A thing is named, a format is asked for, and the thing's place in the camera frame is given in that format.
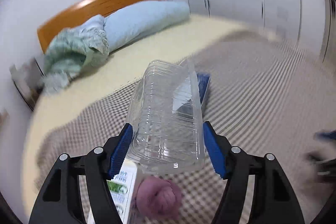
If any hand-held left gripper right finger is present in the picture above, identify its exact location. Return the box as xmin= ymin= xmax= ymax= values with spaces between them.
xmin=203 ymin=121 xmax=306 ymax=224

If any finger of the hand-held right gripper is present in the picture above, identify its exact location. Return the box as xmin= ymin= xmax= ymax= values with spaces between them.
xmin=314 ymin=130 xmax=336 ymax=142

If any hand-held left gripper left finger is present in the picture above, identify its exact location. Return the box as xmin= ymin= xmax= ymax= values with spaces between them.
xmin=28 ymin=123 xmax=134 ymax=224

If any clear plastic clamshell container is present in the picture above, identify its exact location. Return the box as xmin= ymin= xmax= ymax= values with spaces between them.
xmin=125 ymin=58 xmax=206 ymax=176

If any white green milk carton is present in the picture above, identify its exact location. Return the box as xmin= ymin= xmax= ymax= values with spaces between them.
xmin=89 ymin=157 xmax=138 ymax=224

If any pink rolled towel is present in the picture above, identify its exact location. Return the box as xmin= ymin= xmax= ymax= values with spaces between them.
xmin=133 ymin=177 xmax=183 ymax=220

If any dark blue box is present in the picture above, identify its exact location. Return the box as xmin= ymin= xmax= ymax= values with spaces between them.
xmin=173 ymin=72 xmax=211 ymax=119

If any brown checkered blanket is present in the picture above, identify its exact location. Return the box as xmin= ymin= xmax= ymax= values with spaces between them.
xmin=34 ymin=35 xmax=331 ymax=224

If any green floral quilt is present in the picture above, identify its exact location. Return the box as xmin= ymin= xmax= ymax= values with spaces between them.
xmin=42 ymin=14 xmax=110 ymax=94

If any black bedside rack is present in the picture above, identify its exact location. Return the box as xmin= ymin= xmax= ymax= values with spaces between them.
xmin=9 ymin=56 xmax=45 ymax=111

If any light blue pillow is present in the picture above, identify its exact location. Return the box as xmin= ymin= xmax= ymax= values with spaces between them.
xmin=104 ymin=0 xmax=190 ymax=54

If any wooden headboard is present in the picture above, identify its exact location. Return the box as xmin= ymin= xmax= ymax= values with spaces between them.
xmin=37 ymin=0 xmax=168 ymax=54

